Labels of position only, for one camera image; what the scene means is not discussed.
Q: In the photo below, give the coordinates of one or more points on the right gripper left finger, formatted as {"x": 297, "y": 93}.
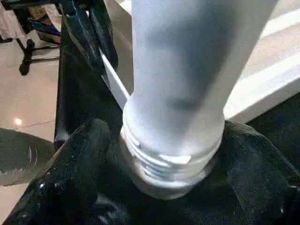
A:
{"x": 70, "y": 168}

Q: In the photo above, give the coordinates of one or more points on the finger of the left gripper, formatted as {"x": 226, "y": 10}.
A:
{"x": 82, "y": 39}
{"x": 105, "y": 35}

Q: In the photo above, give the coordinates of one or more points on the black mat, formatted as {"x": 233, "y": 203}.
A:
{"x": 77, "y": 100}

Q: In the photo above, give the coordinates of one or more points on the grey robot leg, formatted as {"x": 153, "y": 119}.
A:
{"x": 21, "y": 154}

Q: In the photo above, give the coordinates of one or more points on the white plastic table leg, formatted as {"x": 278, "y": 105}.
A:
{"x": 182, "y": 70}

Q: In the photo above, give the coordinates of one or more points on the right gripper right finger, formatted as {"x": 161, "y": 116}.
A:
{"x": 257, "y": 173}

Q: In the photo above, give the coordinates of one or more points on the white plastic table top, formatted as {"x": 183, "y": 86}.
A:
{"x": 269, "y": 70}

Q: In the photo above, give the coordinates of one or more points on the black equipment rack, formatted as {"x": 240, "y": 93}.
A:
{"x": 30, "y": 14}

